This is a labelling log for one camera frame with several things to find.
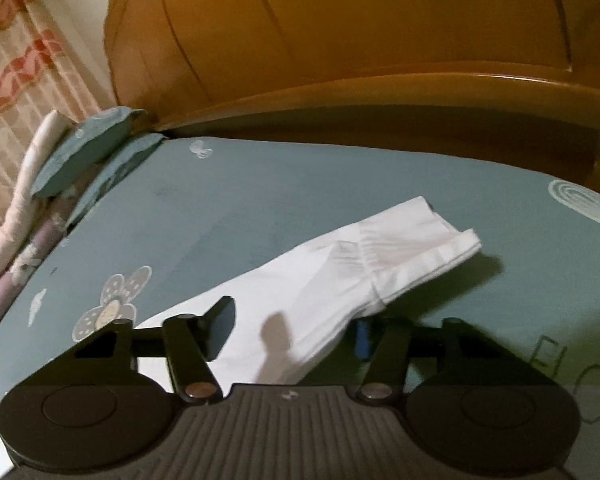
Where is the purple floral quilt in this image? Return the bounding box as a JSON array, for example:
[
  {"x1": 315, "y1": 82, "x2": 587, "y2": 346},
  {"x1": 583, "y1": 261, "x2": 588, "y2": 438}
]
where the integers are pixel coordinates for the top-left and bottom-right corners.
[{"x1": 0, "y1": 220, "x2": 61, "y2": 341}]

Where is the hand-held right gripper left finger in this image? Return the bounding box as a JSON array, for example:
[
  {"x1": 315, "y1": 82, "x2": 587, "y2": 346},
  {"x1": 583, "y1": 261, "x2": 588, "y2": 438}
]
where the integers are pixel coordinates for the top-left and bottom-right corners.
[{"x1": 35, "y1": 296, "x2": 237, "y2": 405}]

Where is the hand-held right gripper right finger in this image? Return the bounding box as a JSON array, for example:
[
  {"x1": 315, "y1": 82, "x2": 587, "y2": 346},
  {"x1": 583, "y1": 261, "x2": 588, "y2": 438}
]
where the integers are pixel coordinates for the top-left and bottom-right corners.
[{"x1": 350, "y1": 317, "x2": 546, "y2": 405}]

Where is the teal pillow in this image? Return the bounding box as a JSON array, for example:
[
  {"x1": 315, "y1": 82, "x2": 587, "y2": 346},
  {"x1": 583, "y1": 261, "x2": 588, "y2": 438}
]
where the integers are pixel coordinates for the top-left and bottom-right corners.
[
  {"x1": 65, "y1": 132, "x2": 168, "y2": 231},
  {"x1": 30, "y1": 106, "x2": 146, "y2": 198}
]

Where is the patterned orange beige curtain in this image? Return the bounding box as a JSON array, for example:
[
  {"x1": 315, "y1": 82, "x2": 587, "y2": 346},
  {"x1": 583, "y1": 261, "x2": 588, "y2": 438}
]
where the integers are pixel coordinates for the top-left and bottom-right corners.
[{"x1": 0, "y1": 0, "x2": 116, "y2": 246}]

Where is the white printed long-sleeve shirt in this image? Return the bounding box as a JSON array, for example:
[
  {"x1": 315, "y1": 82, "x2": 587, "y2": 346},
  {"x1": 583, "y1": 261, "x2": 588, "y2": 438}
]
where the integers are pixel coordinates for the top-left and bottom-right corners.
[{"x1": 130, "y1": 195, "x2": 483, "y2": 388}]

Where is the pink floral quilt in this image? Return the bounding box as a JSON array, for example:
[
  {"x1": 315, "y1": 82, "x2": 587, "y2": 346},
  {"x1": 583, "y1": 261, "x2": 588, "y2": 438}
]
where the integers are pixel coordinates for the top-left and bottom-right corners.
[{"x1": 0, "y1": 110, "x2": 71, "y2": 301}]

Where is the blue floral bed sheet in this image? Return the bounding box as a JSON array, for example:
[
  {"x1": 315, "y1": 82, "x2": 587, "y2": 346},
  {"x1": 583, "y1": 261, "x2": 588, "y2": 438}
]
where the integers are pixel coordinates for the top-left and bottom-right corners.
[{"x1": 0, "y1": 135, "x2": 600, "y2": 480}]

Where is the wooden headboard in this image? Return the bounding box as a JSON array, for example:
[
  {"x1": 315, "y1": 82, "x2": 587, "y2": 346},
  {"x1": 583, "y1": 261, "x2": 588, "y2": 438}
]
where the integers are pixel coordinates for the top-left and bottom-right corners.
[{"x1": 102, "y1": 0, "x2": 600, "y2": 181}]

